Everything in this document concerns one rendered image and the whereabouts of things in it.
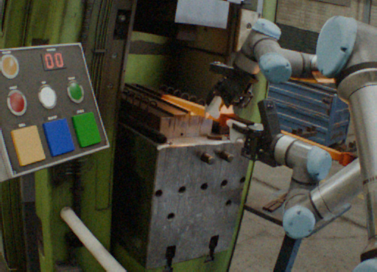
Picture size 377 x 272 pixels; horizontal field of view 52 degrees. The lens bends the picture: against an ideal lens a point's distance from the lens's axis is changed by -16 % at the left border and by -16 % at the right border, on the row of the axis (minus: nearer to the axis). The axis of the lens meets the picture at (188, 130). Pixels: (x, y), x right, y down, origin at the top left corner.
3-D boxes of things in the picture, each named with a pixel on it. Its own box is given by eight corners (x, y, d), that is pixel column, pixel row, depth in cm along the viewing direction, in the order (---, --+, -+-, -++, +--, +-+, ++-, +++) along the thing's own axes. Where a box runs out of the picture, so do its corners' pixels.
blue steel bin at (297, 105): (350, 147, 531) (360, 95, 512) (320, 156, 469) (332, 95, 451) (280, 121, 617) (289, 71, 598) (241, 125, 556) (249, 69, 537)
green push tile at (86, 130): (102, 141, 103) (93, 111, 103) (82, 147, 97) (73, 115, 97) (97, 143, 104) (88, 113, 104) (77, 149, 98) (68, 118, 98)
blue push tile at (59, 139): (75, 149, 94) (66, 117, 94) (54, 156, 88) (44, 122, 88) (71, 151, 95) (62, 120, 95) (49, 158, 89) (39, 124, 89)
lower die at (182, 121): (210, 136, 145) (214, 110, 143) (157, 138, 133) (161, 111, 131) (143, 103, 177) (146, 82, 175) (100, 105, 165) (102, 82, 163)
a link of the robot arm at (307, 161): (312, 187, 98) (319, 153, 95) (280, 172, 106) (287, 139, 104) (329, 181, 102) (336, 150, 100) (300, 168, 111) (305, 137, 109)
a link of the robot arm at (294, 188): (279, 225, 101) (289, 185, 98) (282, 208, 112) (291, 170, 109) (308, 230, 99) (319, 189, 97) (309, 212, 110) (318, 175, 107)
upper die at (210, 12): (226, 29, 136) (230, 1, 134) (174, 22, 124) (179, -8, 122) (157, 18, 168) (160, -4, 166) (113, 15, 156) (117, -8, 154)
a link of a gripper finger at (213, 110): (205, 129, 127) (223, 105, 123) (196, 114, 131) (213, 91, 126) (213, 130, 129) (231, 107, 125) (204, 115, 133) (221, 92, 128)
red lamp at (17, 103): (26, 113, 84) (28, 93, 83) (8, 114, 81) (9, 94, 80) (23, 110, 86) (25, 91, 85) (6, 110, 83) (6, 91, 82)
